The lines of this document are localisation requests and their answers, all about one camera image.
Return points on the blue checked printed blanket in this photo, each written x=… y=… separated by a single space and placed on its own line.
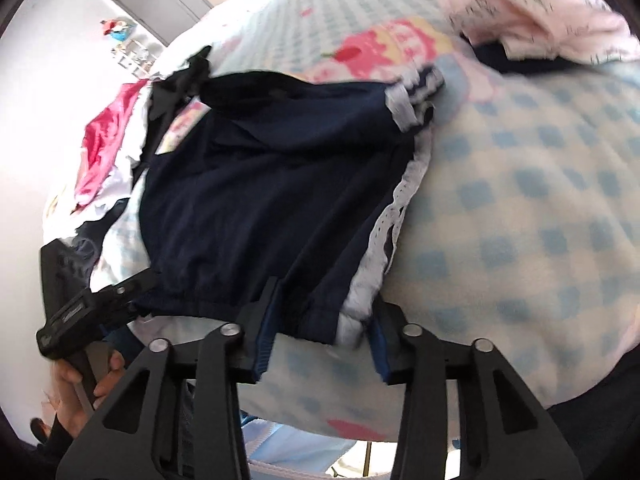
x=525 y=210

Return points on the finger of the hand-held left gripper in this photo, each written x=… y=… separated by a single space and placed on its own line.
x=125 y=290

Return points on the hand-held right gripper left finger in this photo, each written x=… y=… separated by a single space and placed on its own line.
x=265 y=345

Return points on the black garment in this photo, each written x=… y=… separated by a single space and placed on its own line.
x=175 y=85

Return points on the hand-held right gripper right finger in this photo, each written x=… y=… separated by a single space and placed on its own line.
x=382 y=355

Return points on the navy garment with white trim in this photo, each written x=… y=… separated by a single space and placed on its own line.
x=260 y=185

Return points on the white wall shelf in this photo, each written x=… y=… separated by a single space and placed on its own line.
x=135 y=57

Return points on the red and blue toy figure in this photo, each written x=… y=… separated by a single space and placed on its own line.
x=116 y=30

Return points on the light blue bed sheet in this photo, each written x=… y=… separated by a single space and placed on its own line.
x=300 y=445

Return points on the person's dark clothing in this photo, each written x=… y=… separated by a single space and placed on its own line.
x=600 y=410

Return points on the dark folded garment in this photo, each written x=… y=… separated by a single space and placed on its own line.
x=500 y=60

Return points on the person's left hand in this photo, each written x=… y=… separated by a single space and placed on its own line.
x=67 y=400

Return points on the red pink garment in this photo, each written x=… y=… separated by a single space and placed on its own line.
x=102 y=145

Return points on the pale pink printed garment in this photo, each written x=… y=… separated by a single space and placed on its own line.
x=550 y=15

